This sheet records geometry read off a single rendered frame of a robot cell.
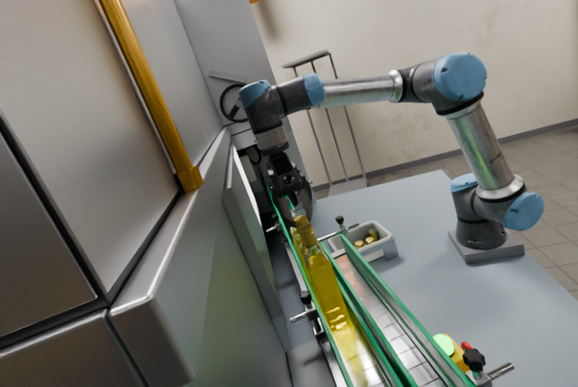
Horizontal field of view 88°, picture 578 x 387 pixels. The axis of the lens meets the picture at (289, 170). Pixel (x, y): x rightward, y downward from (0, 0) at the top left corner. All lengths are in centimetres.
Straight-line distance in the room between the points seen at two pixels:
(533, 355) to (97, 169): 92
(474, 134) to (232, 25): 135
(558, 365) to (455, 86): 64
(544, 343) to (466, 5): 376
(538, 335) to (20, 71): 101
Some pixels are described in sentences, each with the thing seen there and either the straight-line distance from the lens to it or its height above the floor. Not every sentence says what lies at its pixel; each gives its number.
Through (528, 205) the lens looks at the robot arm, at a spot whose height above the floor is 98.
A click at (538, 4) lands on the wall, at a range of 459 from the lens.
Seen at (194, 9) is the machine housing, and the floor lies 202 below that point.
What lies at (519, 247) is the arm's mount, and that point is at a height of 78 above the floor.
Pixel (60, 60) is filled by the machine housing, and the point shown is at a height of 153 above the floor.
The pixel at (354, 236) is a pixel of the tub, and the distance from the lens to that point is 133.
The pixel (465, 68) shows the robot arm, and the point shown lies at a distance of 85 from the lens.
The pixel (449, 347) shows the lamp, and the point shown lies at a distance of 82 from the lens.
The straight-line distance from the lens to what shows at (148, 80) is 37.
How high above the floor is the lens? 147
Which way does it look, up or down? 14 degrees down
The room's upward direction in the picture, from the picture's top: 19 degrees counter-clockwise
